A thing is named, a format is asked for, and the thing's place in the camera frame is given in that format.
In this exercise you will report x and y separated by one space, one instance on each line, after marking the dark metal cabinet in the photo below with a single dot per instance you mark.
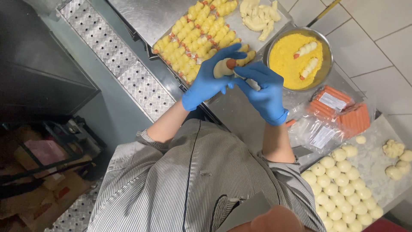
38 58

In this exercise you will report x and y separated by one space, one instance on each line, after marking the short metal tread plate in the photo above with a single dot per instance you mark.
75 212

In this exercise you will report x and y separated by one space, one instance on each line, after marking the round steel bowl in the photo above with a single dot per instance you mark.
325 61

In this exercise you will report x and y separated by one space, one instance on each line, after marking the opened packet of sausages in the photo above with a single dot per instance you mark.
355 119

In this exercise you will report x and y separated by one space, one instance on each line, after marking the uncrumbed dough-wrapped sausage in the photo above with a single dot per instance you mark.
305 49
309 68

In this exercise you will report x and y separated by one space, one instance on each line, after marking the single loose sausage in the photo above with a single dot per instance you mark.
290 122

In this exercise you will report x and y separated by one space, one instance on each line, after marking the rows of crumbed sausage rolls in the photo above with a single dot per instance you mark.
193 35

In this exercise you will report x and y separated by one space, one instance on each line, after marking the yellow breadcrumbs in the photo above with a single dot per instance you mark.
286 64

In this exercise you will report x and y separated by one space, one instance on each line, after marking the black cart with cardboard boxes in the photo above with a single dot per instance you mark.
41 167

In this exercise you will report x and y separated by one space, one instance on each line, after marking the person's left hand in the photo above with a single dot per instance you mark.
201 85

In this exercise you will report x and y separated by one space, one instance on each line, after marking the sausage packet with white label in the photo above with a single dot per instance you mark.
330 100

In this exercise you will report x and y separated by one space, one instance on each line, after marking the small single dough ball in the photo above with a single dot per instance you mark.
360 139

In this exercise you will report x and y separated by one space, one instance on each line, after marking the large dough piece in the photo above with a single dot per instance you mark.
397 170

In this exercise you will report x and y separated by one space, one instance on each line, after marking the empty clear plastic bag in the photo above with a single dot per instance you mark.
309 133

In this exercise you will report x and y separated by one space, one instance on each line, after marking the pile of raw dough strips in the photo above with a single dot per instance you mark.
257 16

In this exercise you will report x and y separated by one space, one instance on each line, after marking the metal baking tray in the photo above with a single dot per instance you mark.
244 35

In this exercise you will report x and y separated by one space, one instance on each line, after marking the floured tray with plastic sheet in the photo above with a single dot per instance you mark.
379 170

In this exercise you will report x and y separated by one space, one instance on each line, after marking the group of round dough balls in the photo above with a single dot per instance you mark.
341 190

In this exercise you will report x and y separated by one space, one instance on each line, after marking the smooth dough piece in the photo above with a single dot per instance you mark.
406 156

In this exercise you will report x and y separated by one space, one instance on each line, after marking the lumpy dough piece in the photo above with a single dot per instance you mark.
393 148

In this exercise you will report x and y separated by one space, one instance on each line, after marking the person's right hand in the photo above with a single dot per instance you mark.
267 95

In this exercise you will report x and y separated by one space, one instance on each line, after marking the striped grey shirt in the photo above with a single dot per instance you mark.
167 183

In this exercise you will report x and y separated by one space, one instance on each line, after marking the long metal tread plate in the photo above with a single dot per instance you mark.
119 61

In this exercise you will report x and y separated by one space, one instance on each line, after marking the person's right fingers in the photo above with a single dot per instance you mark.
254 70

